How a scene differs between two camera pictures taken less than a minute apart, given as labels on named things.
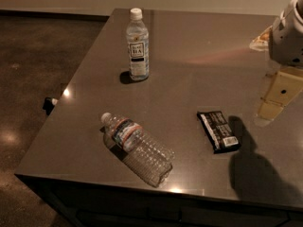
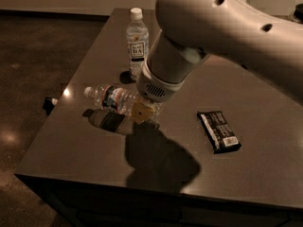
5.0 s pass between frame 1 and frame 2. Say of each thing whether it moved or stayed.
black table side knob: stayed
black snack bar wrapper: stayed
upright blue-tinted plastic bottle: stayed
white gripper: moved
